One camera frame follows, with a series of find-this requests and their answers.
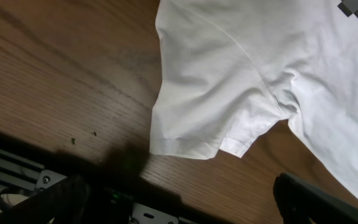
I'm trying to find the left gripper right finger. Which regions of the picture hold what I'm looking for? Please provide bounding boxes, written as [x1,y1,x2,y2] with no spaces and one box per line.
[273,172,358,224]

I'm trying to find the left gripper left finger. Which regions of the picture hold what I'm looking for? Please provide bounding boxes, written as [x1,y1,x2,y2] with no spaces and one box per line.
[0,175,90,224]

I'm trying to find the white robot print t-shirt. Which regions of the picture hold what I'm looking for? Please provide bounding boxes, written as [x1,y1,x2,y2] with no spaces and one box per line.
[150,0,358,199]

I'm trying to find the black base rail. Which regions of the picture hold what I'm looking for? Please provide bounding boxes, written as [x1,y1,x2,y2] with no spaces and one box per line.
[0,149,194,224]

